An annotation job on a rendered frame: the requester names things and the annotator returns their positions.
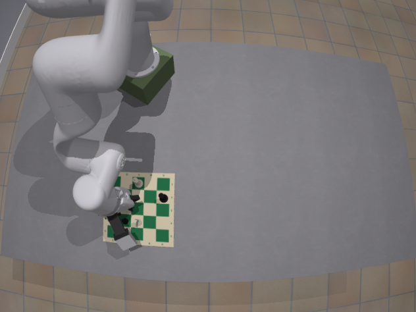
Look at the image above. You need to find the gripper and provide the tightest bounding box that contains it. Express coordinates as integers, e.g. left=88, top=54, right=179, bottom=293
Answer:
left=114, top=186, right=140, bottom=216

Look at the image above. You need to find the green and cream chessboard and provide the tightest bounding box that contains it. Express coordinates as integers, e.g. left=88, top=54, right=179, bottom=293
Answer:
left=103, top=172, right=175, bottom=247

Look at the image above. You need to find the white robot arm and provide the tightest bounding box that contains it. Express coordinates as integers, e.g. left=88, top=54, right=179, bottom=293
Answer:
left=25, top=0, right=174, bottom=251

